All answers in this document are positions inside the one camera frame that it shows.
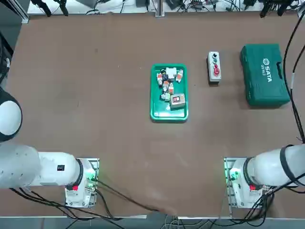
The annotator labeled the white button box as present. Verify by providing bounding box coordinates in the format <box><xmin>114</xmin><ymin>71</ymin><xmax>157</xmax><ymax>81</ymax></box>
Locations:
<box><xmin>206</xmin><ymin>51</ymin><xmax>222</xmax><ymax>85</ymax></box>

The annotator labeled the green plastic tray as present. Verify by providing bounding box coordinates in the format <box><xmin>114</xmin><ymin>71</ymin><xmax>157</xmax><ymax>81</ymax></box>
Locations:
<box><xmin>150</xmin><ymin>63</ymin><xmax>189</xmax><ymax>124</ymax></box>

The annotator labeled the white circuit breaker block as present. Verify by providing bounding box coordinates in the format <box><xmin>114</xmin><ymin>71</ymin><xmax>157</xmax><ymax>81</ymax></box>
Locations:
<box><xmin>165</xmin><ymin>67</ymin><xmax>178</xmax><ymax>80</ymax></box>

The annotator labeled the green plastic tool case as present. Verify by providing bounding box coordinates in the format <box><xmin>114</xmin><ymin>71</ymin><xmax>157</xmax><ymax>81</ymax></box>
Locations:
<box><xmin>240</xmin><ymin>43</ymin><xmax>292</xmax><ymax>109</ymax></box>

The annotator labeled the black tripod leg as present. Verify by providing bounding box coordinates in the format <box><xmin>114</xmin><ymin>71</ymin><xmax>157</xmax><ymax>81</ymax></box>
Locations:
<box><xmin>56</xmin><ymin>0</ymin><xmax>70</xmax><ymax>16</ymax></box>
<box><xmin>274</xmin><ymin>0</ymin><xmax>285</xmax><ymax>17</ymax></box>
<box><xmin>259</xmin><ymin>0</ymin><xmax>272</xmax><ymax>18</ymax></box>
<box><xmin>30</xmin><ymin>0</ymin><xmax>52</xmax><ymax>18</ymax></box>

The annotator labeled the beige switch box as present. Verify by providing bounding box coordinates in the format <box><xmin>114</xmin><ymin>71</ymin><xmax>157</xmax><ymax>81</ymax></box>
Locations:
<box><xmin>169</xmin><ymin>93</ymin><xmax>186</xmax><ymax>111</ymax></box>

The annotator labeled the black left base cable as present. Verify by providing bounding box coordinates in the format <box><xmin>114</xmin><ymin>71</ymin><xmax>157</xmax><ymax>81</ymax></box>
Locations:
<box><xmin>9</xmin><ymin>187</ymin><xmax>122</xmax><ymax>220</ymax></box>
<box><xmin>94</xmin><ymin>179</ymin><xmax>178</xmax><ymax>215</ymax></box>

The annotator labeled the black base cable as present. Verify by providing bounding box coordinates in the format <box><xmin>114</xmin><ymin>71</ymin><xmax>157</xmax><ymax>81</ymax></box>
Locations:
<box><xmin>238</xmin><ymin>180</ymin><xmax>305</xmax><ymax>220</ymax></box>
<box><xmin>94</xmin><ymin>179</ymin><xmax>178</xmax><ymax>215</ymax></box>
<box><xmin>9</xmin><ymin>187</ymin><xmax>122</xmax><ymax>220</ymax></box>

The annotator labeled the aluminium frame post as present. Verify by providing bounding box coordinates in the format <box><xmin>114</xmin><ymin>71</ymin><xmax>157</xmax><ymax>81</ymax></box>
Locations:
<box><xmin>155</xmin><ymin>0</ymin><xmax>165</xmax><ymax>18</ymax></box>

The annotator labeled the black right base cable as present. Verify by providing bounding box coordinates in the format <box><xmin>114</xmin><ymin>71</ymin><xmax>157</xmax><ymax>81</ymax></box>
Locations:
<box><xmin>238</xmin><ymin>180</ymin><xmax>305</xmax><ymax>220</ymax></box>

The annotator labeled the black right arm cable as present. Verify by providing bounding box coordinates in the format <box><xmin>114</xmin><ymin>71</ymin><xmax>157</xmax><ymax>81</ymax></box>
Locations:
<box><xmin>282</xmin><ymin>9</ymin><xmax>305</xmax><ymax>144</ymax></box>

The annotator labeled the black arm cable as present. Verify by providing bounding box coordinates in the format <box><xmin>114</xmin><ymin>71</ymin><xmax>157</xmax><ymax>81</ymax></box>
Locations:
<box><xmin>0</xmin><ymin>31</ymin><xmax>11</xmax><ymax>84</ymax></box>
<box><xmin>282</xmin><ymin>9</ymin><xmax>305</xmax><ymax>144</ymax></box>

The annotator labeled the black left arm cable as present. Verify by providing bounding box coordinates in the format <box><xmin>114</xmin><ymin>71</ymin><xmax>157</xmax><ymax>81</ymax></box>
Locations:
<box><xmin>0</xmin><ymin>31</ymin><xmax>11</xmax><ymax>84</ymax></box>

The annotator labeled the aluminium frame profile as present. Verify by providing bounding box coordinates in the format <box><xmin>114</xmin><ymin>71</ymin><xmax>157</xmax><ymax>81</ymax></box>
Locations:
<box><xmin>0</xmin><ymin>0</ymin><xmax>30</xmax><ymax>24</ymax></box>

